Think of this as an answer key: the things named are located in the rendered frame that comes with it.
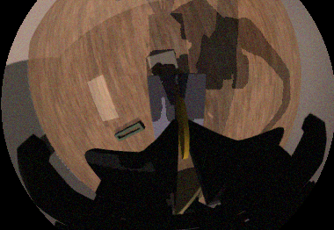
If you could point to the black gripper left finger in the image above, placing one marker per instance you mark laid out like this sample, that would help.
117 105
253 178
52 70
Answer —
156 165

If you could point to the gold coin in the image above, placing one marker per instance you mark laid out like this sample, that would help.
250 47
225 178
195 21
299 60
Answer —
183 128

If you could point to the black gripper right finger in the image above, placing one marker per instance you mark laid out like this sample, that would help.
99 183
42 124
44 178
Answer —
217 159

